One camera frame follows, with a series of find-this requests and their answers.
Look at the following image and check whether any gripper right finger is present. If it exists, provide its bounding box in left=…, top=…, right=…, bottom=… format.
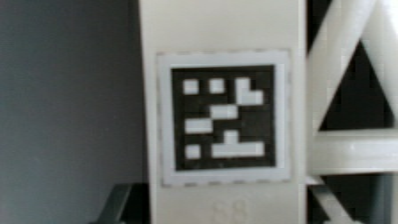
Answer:
left=309, top=185, right=362, bottom=224

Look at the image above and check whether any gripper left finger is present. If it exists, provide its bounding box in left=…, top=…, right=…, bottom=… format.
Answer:
left=89, top=184, right=131, bottom=224

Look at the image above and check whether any white chair part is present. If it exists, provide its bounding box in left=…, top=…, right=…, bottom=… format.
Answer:
left=137, top=0, right=398, bottom=224

